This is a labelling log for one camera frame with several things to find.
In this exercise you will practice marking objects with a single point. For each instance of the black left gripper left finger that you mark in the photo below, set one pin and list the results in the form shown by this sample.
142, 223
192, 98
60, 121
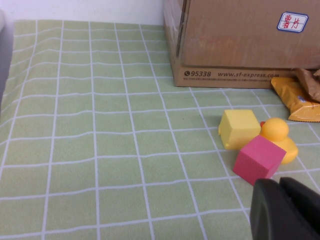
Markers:
272, 215

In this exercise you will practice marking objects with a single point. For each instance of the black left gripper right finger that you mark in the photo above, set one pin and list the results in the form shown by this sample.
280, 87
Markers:
301, 197

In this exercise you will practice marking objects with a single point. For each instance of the yellow snack packet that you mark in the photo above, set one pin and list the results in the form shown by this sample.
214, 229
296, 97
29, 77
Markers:
292, 100

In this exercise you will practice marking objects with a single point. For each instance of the pink foam cube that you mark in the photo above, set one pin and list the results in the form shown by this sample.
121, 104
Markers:
257, 160

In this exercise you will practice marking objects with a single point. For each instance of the yellow rubber duck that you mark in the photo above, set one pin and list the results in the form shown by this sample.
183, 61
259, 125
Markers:
277, 130

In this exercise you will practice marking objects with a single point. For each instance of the yellow foam cube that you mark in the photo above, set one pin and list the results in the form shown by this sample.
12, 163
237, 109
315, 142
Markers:
237, 127

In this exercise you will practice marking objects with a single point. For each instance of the long brown biscuit packet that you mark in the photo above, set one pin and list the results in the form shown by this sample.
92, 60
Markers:
307, 82

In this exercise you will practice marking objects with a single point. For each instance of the printed cardboard box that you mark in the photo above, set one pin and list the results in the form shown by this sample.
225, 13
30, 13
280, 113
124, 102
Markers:
237, 50

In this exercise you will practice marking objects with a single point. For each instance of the white label with blue border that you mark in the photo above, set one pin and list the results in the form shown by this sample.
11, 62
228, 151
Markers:
292, 22

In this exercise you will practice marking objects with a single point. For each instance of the green checked tablecloth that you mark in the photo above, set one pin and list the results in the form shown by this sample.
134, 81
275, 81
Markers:
100, 137

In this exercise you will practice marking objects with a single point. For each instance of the white cabinet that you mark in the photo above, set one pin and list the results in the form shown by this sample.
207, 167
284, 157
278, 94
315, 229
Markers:
3, 62

